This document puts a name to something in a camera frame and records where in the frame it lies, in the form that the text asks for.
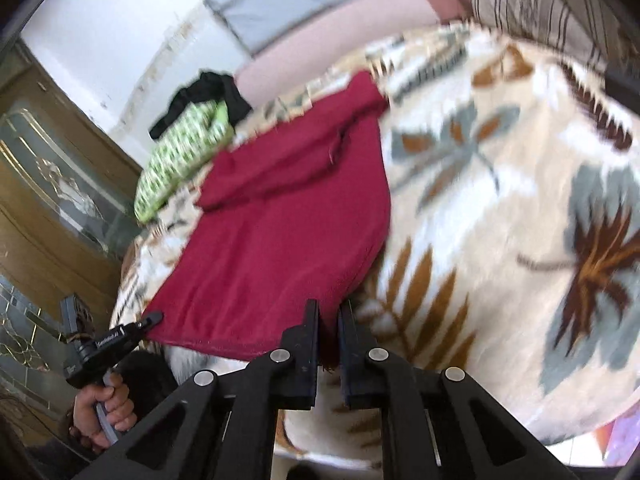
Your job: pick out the person's left hand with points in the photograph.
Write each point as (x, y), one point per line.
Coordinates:
(112, 407)

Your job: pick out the leaf print blanket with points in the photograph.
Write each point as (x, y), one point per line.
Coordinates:
(475, 210)

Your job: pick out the pink bed sheet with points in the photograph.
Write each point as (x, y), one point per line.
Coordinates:
(345, 40)

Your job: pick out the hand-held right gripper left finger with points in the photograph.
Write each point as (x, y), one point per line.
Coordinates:
(306, 330)

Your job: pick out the dark red garment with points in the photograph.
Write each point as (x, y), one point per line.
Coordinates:
(280, 230)

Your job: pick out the grey cloth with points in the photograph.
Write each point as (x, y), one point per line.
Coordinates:
(300, 5)

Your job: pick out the green patterned cloth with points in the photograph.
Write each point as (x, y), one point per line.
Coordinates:
(182, 152)

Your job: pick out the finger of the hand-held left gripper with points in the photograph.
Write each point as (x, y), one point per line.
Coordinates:
(150, 319)

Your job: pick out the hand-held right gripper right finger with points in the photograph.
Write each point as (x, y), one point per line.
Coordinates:
(346, 330)

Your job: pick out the black garment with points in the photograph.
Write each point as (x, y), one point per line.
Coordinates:
(210, 97)

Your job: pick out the striped beige pillow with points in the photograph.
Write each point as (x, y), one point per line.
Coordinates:
(545, 5)

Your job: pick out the wooden glass-panel cabinet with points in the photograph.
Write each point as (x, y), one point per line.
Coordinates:
(55, 200)

